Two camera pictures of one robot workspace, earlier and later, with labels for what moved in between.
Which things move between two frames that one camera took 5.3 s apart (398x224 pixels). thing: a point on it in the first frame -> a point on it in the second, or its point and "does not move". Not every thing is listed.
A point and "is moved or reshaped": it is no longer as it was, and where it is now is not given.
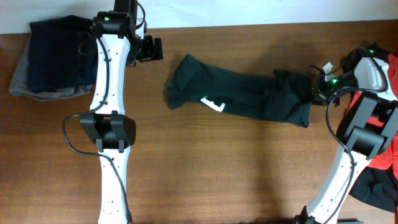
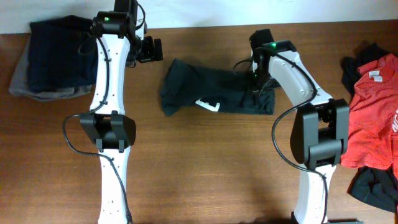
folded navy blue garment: x=62 y=53 does not move
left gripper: x=150 y=53 does not move
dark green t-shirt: x=283 y=95 is moved or reshaped
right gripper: x=318 y=93 -> x=254 y=87
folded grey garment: x=20 y=85 does not move
